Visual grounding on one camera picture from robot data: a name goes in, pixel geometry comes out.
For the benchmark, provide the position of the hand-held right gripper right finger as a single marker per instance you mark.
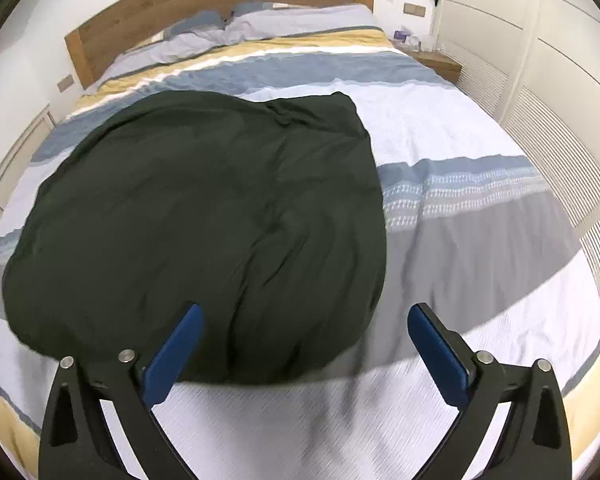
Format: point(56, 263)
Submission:
point(440, 355)

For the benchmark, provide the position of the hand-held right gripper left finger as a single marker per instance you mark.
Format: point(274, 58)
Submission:
point(172, 355)

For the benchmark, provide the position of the black puffer jacket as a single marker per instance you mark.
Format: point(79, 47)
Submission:
point(195, 240)

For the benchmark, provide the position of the bed with striped duvet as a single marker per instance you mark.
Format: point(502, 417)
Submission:
point(480, 270)

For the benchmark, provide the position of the wooden nightstand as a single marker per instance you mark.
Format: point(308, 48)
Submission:
point(437, 62)

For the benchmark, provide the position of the striped pillow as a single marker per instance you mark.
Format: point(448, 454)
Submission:
point(175, 42)
point(300, 20)

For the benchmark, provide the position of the white wardrobe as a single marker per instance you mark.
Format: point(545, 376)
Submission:
point(545, 60)

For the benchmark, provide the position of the small purple item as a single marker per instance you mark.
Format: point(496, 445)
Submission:
point(404, 36)

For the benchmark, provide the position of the wooden headboard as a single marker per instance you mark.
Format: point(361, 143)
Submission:
point(190, 10)

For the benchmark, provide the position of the low white wall cabinet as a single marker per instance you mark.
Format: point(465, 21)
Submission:
point(15, 160)

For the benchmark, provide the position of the wall switch plate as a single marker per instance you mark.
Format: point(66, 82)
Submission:
point(66, 83)
point(414, 9)

